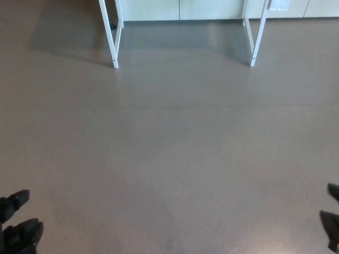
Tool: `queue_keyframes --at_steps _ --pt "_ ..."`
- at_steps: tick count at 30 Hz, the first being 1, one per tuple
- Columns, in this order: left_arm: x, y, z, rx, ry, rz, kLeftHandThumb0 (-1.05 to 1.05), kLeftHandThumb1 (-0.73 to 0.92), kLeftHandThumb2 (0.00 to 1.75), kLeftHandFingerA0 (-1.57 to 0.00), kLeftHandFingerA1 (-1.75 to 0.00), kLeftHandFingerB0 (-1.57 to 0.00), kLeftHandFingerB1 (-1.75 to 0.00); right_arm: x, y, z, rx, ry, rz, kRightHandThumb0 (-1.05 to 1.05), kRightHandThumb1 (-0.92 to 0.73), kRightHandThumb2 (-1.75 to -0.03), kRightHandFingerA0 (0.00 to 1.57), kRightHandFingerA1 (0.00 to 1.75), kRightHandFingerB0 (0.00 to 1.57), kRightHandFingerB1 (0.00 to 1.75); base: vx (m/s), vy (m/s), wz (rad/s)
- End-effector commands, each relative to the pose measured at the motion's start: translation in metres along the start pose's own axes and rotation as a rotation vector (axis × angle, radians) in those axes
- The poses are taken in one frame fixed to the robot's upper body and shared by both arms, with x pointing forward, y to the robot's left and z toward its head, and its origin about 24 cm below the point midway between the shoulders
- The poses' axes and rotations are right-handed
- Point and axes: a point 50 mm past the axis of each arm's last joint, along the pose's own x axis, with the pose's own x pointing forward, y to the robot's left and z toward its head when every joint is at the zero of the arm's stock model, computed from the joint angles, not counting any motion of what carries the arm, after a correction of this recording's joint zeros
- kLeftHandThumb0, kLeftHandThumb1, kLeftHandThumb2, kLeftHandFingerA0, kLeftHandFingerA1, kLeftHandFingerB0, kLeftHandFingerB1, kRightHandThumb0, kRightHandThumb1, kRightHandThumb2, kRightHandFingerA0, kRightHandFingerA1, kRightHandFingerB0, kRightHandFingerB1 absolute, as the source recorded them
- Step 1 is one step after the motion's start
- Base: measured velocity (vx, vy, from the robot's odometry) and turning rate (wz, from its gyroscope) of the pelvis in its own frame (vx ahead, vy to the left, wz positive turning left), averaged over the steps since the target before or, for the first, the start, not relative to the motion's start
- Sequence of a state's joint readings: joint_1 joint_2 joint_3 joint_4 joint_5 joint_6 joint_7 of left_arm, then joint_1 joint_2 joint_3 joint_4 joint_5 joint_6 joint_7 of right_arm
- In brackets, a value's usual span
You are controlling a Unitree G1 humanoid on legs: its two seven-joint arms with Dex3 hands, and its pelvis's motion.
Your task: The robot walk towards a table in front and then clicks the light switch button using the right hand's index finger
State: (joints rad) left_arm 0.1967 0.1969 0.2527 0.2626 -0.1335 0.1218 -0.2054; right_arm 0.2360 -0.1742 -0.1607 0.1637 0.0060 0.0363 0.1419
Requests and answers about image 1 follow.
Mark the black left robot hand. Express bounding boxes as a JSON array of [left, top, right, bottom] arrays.
[[0, 189, 44, 254]]

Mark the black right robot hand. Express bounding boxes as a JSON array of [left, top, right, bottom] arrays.
[[319, 183, 339, 252]]

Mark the white plastic hanging piece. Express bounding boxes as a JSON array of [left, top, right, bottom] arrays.
[[267, 0, 289, 12]]

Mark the white table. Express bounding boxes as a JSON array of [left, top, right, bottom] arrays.
[[116, 0, 339, 22]]

